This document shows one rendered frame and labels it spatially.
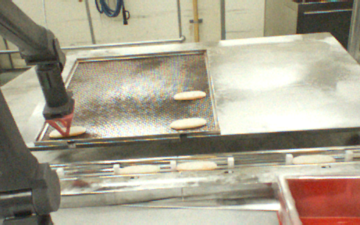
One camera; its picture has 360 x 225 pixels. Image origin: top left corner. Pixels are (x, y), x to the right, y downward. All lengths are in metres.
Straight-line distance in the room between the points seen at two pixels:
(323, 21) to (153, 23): 2.45
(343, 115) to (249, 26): 3.30
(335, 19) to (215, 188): 1.97
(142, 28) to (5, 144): 4.02
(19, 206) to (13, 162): 0.10
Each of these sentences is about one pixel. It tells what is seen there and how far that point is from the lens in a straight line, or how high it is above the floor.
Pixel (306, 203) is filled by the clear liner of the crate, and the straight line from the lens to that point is 0.77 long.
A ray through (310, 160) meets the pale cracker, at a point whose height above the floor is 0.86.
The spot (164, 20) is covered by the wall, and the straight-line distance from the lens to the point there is 4.51.
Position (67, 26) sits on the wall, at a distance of 4.73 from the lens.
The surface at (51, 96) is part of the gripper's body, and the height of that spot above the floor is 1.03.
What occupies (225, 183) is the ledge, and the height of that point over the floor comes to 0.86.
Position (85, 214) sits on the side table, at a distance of 0.85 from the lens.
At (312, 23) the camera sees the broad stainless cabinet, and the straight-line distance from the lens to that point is 2.57.
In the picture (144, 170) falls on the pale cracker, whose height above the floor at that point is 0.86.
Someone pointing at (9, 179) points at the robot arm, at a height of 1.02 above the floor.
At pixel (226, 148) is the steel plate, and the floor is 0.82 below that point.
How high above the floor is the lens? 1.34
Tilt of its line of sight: 25 degrees down
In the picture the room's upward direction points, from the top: 5 degrees counter-clockwise
